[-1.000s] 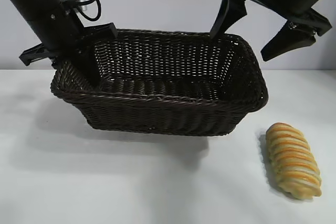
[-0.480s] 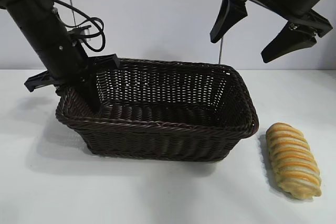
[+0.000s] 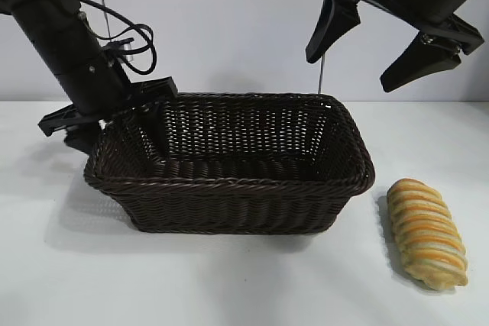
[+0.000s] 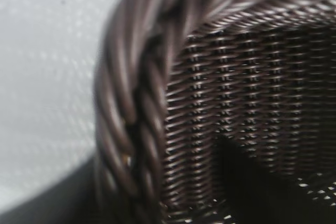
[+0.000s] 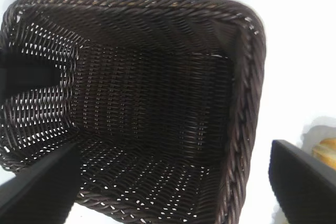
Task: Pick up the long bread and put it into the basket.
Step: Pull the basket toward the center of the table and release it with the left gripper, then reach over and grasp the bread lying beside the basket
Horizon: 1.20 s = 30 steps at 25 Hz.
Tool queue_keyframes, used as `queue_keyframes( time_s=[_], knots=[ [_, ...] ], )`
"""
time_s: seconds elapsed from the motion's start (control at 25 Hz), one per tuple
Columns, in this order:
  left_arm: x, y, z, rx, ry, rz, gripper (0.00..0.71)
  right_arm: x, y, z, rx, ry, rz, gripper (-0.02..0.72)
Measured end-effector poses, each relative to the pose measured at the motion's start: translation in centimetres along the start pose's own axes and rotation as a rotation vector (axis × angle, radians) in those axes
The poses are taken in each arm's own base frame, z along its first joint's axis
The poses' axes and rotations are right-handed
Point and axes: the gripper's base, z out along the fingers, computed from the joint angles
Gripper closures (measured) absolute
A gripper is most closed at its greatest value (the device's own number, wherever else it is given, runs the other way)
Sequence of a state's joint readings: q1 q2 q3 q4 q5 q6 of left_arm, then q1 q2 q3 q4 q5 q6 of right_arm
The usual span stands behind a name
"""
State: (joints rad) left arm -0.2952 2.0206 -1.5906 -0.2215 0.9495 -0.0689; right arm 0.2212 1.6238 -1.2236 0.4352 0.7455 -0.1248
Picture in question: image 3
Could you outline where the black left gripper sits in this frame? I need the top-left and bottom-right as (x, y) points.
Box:
(37, 49), (180, 161)

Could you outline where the long striped bread loaf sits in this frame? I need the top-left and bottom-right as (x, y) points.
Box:
(385, 178), (469, 289)

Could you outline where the dark brown wicker basket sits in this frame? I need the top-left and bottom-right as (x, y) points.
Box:
(83, 92), (374, 234)

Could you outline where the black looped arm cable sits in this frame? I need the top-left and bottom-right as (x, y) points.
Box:
(74, 0), (158, 76)

